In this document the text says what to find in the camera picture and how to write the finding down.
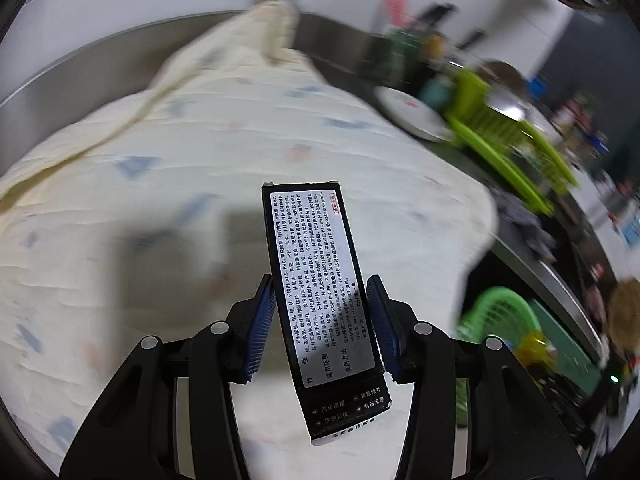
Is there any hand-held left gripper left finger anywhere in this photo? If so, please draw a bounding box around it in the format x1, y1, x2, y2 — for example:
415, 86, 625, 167
60, 274, 276, 480

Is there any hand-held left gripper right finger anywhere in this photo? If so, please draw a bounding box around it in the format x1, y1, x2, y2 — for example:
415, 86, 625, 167
366, 275, 587, 480

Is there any black box with white label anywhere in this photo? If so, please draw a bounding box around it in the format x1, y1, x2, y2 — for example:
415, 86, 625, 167
261, 180, 392, 447

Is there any green plastic basket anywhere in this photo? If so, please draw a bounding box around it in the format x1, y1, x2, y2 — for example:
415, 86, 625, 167
454, 286, 558, 428

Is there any green cabinet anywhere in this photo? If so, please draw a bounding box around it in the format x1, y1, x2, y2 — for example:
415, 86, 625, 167
530, 300, 606, 396

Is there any brown scrub ball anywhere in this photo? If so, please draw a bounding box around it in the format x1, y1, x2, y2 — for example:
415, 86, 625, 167
606, 280, 640, 356

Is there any grey rag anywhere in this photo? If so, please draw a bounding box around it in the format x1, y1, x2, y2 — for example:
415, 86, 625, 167
492, 187, 556, 261

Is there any cream quilted blanket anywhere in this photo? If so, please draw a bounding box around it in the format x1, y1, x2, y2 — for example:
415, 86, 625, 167
0, 1, 496, 480

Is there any white plate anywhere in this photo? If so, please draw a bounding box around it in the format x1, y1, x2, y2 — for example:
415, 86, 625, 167
374, 85, 453, 142

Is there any green dish rack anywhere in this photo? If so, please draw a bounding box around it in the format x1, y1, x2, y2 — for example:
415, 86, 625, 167
445, 67, 578, 213

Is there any teal cup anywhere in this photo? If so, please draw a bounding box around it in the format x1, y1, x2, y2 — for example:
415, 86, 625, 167
420, 77, 453, 106

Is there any green knife holder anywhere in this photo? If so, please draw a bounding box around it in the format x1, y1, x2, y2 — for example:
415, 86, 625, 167
367, 30, 426, 93

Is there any metal bowl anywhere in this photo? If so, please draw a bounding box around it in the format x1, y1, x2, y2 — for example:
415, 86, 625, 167
475, 60, 533, 121

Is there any pink brush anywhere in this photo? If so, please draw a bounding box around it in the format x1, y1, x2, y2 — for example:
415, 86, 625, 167
382, 0, 406, 31

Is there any black-handled knife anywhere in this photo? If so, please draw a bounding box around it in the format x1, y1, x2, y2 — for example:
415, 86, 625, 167
415, 4, 458, 26
462, 27, 488, 51

